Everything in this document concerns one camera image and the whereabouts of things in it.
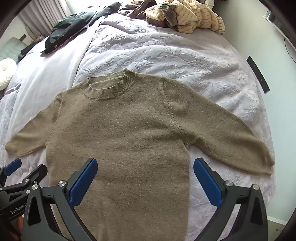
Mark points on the curved white monitor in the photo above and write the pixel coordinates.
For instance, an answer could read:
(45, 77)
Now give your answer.
(275, 23)

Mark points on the beige striped fleece blanket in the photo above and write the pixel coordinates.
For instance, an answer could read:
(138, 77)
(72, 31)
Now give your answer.
(189, 16)

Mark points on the pale lilac bed sheet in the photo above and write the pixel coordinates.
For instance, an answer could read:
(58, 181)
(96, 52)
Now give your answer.
(57, 76)

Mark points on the grey curtain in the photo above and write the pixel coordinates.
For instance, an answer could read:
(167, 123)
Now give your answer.
(39, 16)

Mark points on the white round pillow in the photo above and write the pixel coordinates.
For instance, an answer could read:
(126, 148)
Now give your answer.
(7, 74)

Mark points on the dark wall switch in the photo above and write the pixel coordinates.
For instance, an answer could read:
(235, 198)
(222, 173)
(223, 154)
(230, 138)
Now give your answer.
(22, 36)

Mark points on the brown knit sweater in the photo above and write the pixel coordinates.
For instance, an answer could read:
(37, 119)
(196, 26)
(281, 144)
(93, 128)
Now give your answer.
(129, 139)

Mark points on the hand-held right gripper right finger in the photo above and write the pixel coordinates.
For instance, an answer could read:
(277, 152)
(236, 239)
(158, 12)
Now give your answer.
(207, 183)

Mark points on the black flat bar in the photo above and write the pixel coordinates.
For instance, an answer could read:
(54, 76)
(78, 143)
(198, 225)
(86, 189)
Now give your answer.
(257, 74)

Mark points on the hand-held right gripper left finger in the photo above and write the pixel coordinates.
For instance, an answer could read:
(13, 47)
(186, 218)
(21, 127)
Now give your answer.
(84, 180)

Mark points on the lilac embossed quilt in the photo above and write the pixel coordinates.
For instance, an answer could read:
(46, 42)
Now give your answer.
(173, 53)

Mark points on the black cloth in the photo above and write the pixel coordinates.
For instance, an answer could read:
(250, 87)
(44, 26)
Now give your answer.
(27, 49)

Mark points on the dark green jacket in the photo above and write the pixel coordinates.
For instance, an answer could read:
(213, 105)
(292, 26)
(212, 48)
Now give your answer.
(64, 32)

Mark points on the dark green garment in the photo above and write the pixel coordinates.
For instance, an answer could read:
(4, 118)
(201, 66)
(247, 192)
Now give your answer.
(104, 12)

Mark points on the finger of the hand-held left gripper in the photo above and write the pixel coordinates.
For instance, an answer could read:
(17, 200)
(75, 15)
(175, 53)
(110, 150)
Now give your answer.
(12, 167)
(38, 173)

